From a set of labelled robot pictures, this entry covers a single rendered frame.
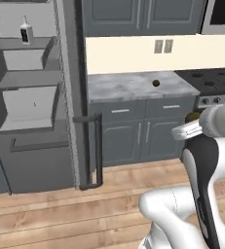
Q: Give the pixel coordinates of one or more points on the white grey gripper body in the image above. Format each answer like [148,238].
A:
[188,130]

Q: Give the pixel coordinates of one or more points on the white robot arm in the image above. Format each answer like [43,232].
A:
[201,175]

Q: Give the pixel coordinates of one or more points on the dark green avocado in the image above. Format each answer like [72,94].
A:
[192,116]

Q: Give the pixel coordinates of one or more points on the brown kiwi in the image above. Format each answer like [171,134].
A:
[156,83]

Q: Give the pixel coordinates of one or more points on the grey fridge door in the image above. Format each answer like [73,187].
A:
[72,97]

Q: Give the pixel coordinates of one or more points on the grey fridge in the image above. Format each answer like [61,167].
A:
[26,107]

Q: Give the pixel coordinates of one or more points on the grey fridge shelf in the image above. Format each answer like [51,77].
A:
[23,124]
[16,43]
[29,79]

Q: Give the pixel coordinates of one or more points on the white liquor bottle black label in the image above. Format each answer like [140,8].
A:
[26,32]

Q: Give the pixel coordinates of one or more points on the blue-grey base cupboard door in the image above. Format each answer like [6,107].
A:
[120,142]
[162,139]

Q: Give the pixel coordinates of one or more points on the blue-grey drawer front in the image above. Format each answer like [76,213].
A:
[117,112]
[170,107]

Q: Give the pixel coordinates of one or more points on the black stove knob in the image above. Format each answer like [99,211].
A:
[205,101]
[217,100]

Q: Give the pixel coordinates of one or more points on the black hob stove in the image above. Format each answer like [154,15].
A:
[211,82]

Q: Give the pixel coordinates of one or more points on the silver microwave oven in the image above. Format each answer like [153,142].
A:
[221,16]

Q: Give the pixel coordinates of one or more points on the grey freezer drawer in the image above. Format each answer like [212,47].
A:
[36,165]

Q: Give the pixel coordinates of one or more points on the grey wall socket plate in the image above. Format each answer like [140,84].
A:
[158,46]
[168,46]

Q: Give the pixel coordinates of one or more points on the blue-grey wall cupboard door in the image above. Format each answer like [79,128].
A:
[179,14]
[114,16]

